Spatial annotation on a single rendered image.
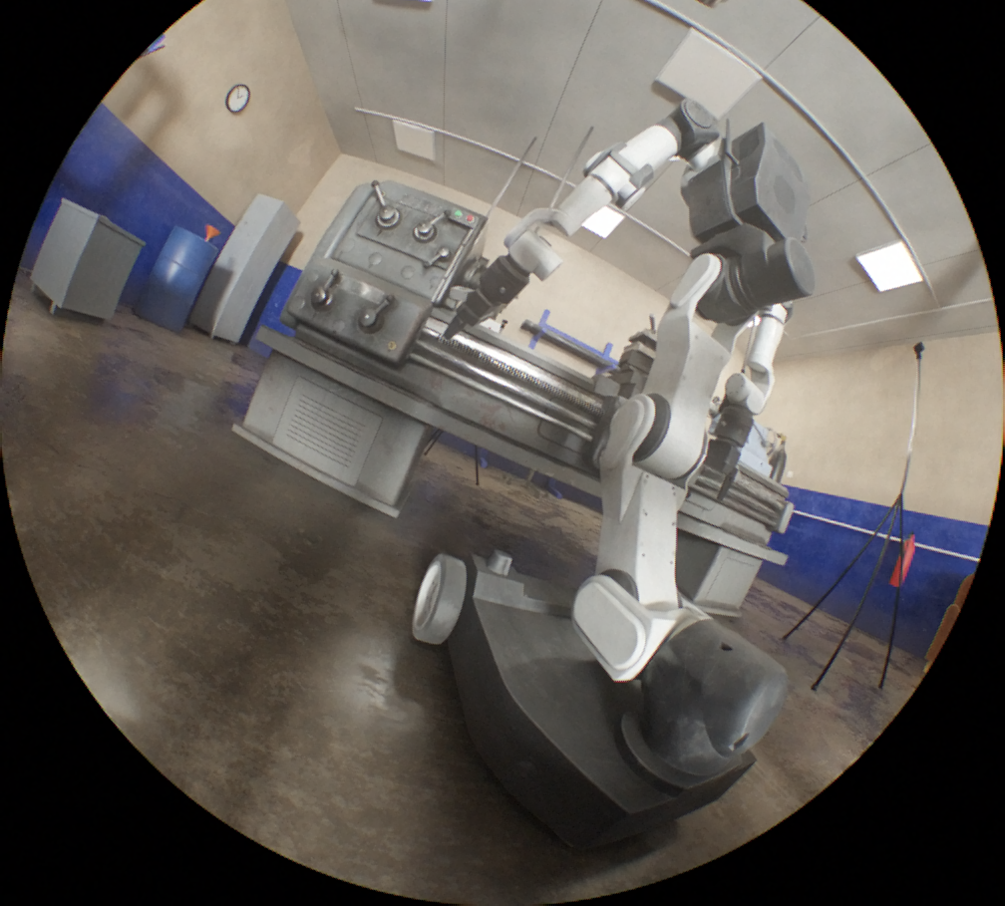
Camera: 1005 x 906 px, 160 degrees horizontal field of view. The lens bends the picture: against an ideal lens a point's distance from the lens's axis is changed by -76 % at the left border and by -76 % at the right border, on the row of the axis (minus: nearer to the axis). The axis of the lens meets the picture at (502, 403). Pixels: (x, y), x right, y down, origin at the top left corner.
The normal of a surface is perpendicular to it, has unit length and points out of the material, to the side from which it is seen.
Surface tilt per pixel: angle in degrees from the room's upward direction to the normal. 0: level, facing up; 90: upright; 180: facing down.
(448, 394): 90
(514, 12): 180
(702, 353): 90
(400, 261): 90
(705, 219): 123
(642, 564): 55
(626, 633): 90
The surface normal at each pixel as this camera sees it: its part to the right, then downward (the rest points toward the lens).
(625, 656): -0.88, -0.41
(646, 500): 0.43, -0.45
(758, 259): -0.96, -0.03
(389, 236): 0.14, -0.01
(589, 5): -0.41, 0.91
